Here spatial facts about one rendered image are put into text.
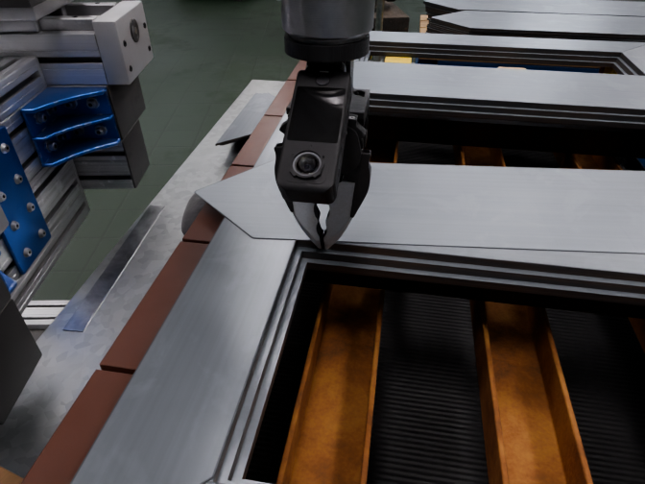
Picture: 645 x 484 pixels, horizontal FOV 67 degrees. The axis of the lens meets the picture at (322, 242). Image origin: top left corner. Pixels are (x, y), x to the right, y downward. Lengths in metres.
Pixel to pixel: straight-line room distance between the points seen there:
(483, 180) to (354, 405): 0.32
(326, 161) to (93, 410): 0.26
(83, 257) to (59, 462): 1.65
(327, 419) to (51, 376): 0.33
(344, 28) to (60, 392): 0.50
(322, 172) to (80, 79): 0.54
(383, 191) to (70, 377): 0.44
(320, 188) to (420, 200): 0.26
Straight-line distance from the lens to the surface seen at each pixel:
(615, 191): 0.70
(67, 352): 0.70
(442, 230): 0.55
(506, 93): 0.96
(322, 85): 0.41
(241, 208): 0.58
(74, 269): 2.00
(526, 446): 0.59
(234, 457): 0.38
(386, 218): 0.56
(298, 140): 0.38
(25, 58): 0.85
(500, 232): 0.57
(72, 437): 0.43
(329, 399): 0.58
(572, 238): 0.59
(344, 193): 0.46
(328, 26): 0.40
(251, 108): 1.19
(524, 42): 1.30
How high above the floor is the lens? 1.16
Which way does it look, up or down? 37 degrees down
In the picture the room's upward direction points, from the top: straight up
